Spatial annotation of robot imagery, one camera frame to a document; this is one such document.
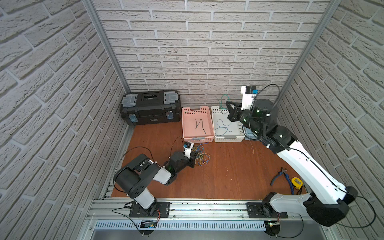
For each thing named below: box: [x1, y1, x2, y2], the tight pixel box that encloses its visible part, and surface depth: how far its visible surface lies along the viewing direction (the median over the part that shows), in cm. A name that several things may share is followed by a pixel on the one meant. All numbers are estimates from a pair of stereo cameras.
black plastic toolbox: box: [120, 90, 182, 126], surface depth 102 cm
